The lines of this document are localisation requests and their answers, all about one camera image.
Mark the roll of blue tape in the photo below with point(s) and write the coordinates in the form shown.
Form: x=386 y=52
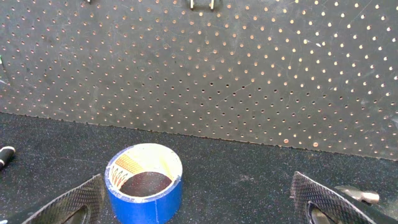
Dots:
x=143 y=211

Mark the black pegboard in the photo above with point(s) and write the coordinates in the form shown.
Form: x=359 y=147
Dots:
x=217 y=62

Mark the double metal hook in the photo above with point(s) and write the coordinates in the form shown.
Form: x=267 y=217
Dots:
x=202 y=4

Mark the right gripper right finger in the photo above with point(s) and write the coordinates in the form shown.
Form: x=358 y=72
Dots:
x=311 y=193

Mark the hammer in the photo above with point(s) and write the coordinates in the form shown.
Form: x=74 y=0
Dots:
x=367 y=196

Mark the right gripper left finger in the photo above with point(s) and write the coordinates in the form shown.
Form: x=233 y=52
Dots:
x=90 y=193

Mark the black and white pliers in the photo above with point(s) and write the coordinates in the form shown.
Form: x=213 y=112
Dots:
x=5 y=154

